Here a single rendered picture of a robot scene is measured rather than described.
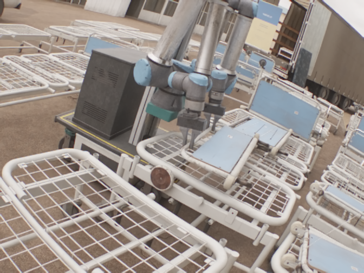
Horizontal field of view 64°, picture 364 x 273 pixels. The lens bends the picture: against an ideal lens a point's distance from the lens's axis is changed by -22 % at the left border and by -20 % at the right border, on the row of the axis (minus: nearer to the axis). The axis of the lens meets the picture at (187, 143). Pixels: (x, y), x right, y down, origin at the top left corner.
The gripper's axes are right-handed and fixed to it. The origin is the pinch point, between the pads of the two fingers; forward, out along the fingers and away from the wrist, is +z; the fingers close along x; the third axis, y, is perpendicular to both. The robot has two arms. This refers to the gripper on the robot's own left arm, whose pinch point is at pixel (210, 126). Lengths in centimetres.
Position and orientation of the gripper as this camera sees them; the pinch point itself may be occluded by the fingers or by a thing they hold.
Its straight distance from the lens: 213.9
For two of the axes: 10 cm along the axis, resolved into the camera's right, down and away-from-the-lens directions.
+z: -1.5, 9.4, 3.0
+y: -3.2, 2.4, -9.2
